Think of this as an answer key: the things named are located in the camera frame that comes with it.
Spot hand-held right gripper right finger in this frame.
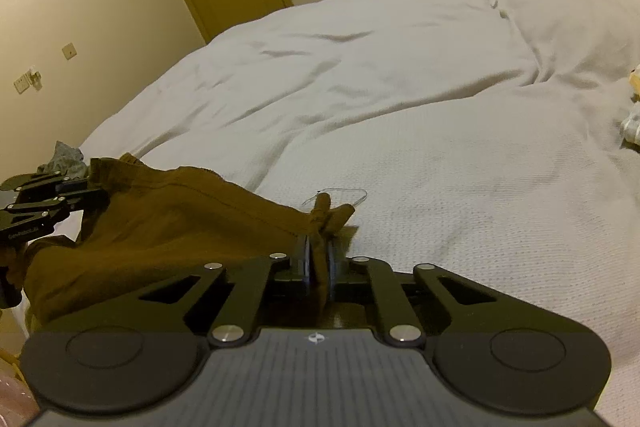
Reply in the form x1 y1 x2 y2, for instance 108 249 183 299
325 237 591 348

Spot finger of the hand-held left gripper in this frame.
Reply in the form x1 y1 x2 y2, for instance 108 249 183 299
0 188 110 228
0 172 92 204

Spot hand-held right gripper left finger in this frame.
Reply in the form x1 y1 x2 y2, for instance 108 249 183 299
50 234 316 348

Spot brown shorts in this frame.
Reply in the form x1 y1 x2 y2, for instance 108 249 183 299
22 152 361 328

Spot crumpled grey garment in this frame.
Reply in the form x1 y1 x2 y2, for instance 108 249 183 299
37 141 87 188

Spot pink plastic bag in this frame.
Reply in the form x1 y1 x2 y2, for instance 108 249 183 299
0 372 38 427

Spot bed with white duvet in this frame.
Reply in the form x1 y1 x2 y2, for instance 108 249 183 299
80 0 640 413

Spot folded grey striped garment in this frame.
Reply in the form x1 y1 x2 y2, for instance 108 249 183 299
620 64 640 148

